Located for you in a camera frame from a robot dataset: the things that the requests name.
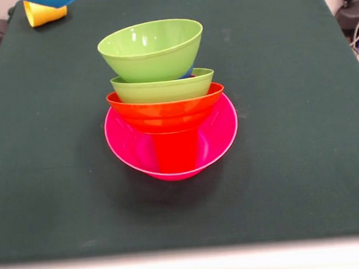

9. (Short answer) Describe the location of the yellow cup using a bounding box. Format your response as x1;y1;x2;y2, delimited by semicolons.
23;0;69;28

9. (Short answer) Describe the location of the dark blue bowl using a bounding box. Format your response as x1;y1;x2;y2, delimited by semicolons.
178;64;195;80

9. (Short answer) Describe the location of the light blue bowl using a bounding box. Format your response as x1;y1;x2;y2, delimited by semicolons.
17;0;84;12

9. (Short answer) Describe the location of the dark green tablecloth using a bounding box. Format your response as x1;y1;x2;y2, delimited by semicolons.
0;0;359;265

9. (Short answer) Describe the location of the large pink bowl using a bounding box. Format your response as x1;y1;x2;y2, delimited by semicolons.
101;90;243;185

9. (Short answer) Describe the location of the orange bowl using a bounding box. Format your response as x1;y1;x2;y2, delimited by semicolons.
105;81;228;138

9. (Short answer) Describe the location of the green bowl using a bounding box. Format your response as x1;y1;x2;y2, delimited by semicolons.
109;66;217;107
95;16;208;87

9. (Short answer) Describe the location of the red cup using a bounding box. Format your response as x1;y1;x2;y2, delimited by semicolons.
151;128;203;175

